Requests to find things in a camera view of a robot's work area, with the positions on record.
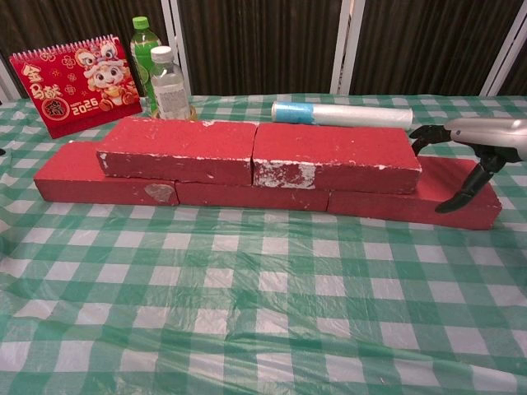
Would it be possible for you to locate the right silver-black robot hand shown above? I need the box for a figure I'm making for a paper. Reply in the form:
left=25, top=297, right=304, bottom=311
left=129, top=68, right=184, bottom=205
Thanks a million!
left=408, top=118, right=527, bottom=214

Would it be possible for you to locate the red brick with white-scraped side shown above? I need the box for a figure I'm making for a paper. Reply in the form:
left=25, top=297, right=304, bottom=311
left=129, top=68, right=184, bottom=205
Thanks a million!
left=250, top=122, right=423, bottom=196

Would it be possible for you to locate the red brick with chipped edges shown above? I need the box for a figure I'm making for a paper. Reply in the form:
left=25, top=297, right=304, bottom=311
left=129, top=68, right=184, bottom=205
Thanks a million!
left=96, top=116, right=259, bottom=187

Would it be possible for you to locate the plastic film roll, blue tape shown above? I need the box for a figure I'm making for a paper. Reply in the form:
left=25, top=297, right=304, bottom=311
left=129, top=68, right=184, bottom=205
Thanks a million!
left=270, top=100, right=414, bottom=132

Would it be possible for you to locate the yellow packing tape roll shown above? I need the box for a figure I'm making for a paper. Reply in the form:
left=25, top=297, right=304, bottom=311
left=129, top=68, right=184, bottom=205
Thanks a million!
left=151, top=105, right=198, bottom=121

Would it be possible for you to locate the green checkered tablecloth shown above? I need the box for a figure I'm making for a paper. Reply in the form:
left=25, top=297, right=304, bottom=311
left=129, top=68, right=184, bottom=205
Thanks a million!
left=0, top=93, right=527, bottom=395

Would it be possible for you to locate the clear bottle with white cap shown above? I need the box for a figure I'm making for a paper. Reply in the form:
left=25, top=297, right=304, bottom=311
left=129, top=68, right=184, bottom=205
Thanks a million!
left=148, top=45, right=193, bottom=121

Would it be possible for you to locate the green drink bottle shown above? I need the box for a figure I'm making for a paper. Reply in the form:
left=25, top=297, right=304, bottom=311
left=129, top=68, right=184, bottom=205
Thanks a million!
left=130, top=16, right=161, bottom=119

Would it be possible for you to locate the red 2026 desk calendar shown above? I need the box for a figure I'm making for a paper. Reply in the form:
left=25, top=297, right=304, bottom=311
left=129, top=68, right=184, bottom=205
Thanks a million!
left=8, top=35, right=143, bottom=140

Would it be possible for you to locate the red brick with grey patch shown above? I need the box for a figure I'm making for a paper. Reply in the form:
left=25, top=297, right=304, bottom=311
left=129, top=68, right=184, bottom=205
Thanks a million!
left=33, top=141, right=181, bottom=207

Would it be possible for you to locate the white partition post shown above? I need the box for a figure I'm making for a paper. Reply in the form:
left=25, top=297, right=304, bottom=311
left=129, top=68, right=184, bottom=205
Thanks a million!
left=0, top=61, right=20, bottom=104
left=480, top=0, right=527, bottom=96
left=159, top=0, right=194, bottom=98
left=330, top=0, right=366, bottom=95

